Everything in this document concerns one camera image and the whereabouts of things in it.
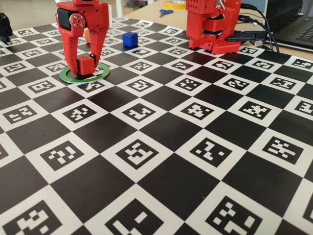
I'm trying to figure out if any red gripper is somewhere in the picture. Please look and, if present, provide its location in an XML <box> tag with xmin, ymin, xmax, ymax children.
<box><xmin>55</xmin><ymin>0</ymin><xmax>110</xmax><ymax>74</ymax></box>

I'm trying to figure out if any red cube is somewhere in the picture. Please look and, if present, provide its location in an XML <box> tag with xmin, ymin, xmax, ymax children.
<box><xmin>76</xmin><ymin>55</ymin><xmax>96</xmax><ymax>76</ymax></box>

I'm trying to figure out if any blue cube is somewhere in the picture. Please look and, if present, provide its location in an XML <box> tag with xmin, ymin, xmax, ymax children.
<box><xmin>122</xmin><ymin>31</ymin><xmax>138</xmax><ymax>47</ymax></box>

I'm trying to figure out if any yellow tape roll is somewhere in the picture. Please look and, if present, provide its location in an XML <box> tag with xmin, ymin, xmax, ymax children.
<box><xmin>163</xmin><ymin>0</ymin><xmax>186</xmax><ymax>10</ymax></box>

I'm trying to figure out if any black white marker mat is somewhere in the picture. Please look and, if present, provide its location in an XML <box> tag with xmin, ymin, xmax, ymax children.
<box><xmin>0</xmin><ymin>16</ymin><xmax>313</xmax><ymax>235</ymax></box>

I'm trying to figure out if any black laptop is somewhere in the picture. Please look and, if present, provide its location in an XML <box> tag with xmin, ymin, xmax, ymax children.
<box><xmin>265</xmin><ymin>0</ymin><xmax>313</xmax><ymax>51</ymax></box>

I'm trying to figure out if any green ring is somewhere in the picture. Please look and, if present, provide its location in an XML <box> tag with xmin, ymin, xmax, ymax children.
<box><xmin>59</xmin><ymin>62</ymin><xmax>111</xmax><ymax>85</ymax></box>

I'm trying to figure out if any black camera device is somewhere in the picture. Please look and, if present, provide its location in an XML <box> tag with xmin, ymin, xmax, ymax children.
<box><xmin>0</xmin><ymin>12</ymin><xmax>13</xmax><ymax>45</ymax></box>

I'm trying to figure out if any black cable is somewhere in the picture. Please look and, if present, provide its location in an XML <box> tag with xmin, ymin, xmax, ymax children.
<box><xmin>241</xmin><ymin>3</ymin><xmax>271</xmax><ymax>34</ymax></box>
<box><xmin>237</xmin><ymin>14</ymin><xmax>281</xmax><ymax>52</ymax></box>

